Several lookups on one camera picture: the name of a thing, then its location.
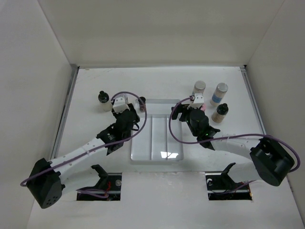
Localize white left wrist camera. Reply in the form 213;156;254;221
112;94;129;114

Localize silver lid beige jar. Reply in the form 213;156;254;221
192;81;206;95

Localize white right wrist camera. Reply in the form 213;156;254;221
189;93;204;109

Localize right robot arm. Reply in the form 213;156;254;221
170;104;300;189

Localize white plastic organizer tray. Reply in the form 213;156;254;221
131;99;184;164

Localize pink cap seasoning bottle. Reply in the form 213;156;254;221
200;104;206;112

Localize aluminium table edge rail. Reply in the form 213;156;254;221
47;64;80;160

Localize right black knob grinder bottle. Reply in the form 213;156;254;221
212;103;229;123

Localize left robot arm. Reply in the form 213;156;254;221
26;104;140;209

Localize small black cap spice bottle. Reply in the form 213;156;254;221
138;96;146;113

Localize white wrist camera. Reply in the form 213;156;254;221
189;93;204;109
112;94;129;114

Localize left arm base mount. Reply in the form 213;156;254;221
76;165;122;201

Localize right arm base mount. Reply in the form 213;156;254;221
205;163;252;201

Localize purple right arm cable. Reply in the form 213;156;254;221
168;96;301;171

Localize blue label sago jar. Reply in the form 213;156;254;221
210;83;228;106

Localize black knob cap grinder bottle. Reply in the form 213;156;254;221
98;91;112;112

